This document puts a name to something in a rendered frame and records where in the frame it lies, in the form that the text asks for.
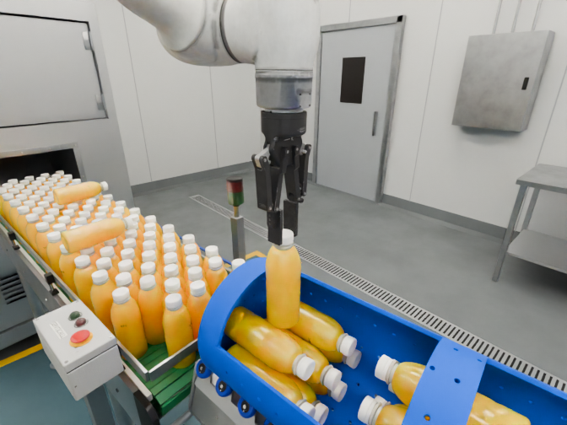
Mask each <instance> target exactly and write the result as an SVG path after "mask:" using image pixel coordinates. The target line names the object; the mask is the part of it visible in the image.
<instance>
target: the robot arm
mask: <svg viewBox="0 0 567 425"><path fill-rule="evenodd" d="M117 1H118V2H119V3H120V4H121V5H123V6H124V7H125V8H127V9H128V10H130V11H131V12H132V13H134V14H136V15H137V16H138V17H139V18H141V19H143V20H145V21H146V22H148V23H149V24H151V25H153V27H155V28H156V32H157V36H158V38H159V42H160V44H161V45H162V46H163V47H164V49H165V50H166V51H167V52H168V53H169V54H170V55H171V56H173V57H174V58H175V59H177V60H179V61H181V62H184V63H187V64H191V65H196V66H206V67H223V66H233V65H236V64H242V63H247V64H252V65H255V70H277V71H256V73H255V79H256V105H257V106H258V107H260V108H263V109H264V110H261V131H262V133H263V135H264V136H265V143H264V145H263V150H262V151H261V152H260V153H259V154H253V155H252V156H251V160H252V163H253V165H254V167H255V176H256V198H257V207H258V208H260V209H262V210H264V211H267V240H268V241H269V242H272V243H274V244H275V245H281V244H282V243H283V228H284V229H289V230H291V231H292V232H293V233H294V237H295V236H297V235H298V211H299V203H302V202H303V201H304V199H303V198H301V197H302V196H305V195H306V188H307V176H308V164H309V156H310V152H311V145H310V144H308V143H303V142H302V138H301V136H302V135H304V134H305V133H306V120H307V111H306V110H304V109H306V108H310V107H311V101H312V81H313V76H314V75H313V72H299V71H313V67H314V61H315V57H316V53H317V50H318V45H319V38H320V26H321V2H320V0H117ZM274 166H276V167H274ZM277 167H280V168H277ZM283 177H284V179H285V186H286V193H287V199H285V200H283V210H282V209H279V204H280V197H281V190H282V184H283ZM300 188H301V189H300Z"/></svg>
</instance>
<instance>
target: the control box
mask: <svg viewBox="0 0 567 425"><path fill-rule="evenodd" d="M73 311H79V312H80V316H79V317H78V318H85V319H86V320H87V321H86V323H85V324H84V325H81V326H76V325H75V321H76V320H77V319H78V318H76V319H70V318H69V315H70V314H71V313H72V312H73ZM54 322H55V323H54ZM33 323H34V325H35V328H36V331H37V333H38V336H39V338H40V342H41V344H42V346H43V348H44V351H45V353H46V355H47V357H48V358H49V359H50V361H51V363H52V364H53V366H54V367H55V369H56V371H57V372H58V373H59V375H60V376H61V378H62V380H63V382H64V383H65V385H66V386H67V388H68V389H69V391H70V392H71V394H72V396H73V398H74V399H75V400H76V401H78V400H79V399H81V398H83V397H84V396H86V395H87V394H88V393H90V392H91V391H93V390H95V389H96V388H98V387H99V386H101V385H103V384H104V383H105V382H107V381H108V380H110V379H112V378H113V377H115V376H116V375H118V374H119V373H121V372H122V371H123V370H124V368H123V365H122V360H121V356H120V353H119V350H118V346H117V345H116V344H117V342H116V338H115V337H114V336H113V335H112V334H111V332H110V331H109V330H108V329H107V328H106V327H105V326H104V325H103V324H102V323H101V322H100V321H99V319H98V318H97V317H96V316H95V315H94V314H93V313H92V312H91V311H90V310H89V309H88V308H87V307H86V305H85V304H84V303H83V302H82V301H81V300H80V299H79V300H76V301H74V302H72V303H70V304H67V305H65V306H63V307H61V308H59V309H56V310H54V311H52V312H50V313H48V314H46V315H42V316H41V317H39V318H37V319H34V320H33ZM53 323H54V324H55V325H56V326H55V325H54V324H53ZM56 323H57V324H56ZM52 324H53V326H54V327H53V326H52ZM59 327H60V328H59ZM54 328H55V329H54ZM57 328H58V329H57ZM58 330H60V331H58ZM81 330H88V331H89V332H90V335H89V337H88V338H87V339H86V340H85V341H83V342H79V343H72V342H71V340H70V338H71V336H72V335H73V334H74V333H75V332H77V331H81ZM57 332H58V333H57ZM60 332H61V333H62V334H60ZM63 333H64V334H63ZM60 335H61V336H60ZM64 335H65V336H64ZM61 337H62V338H61Z"/></svg>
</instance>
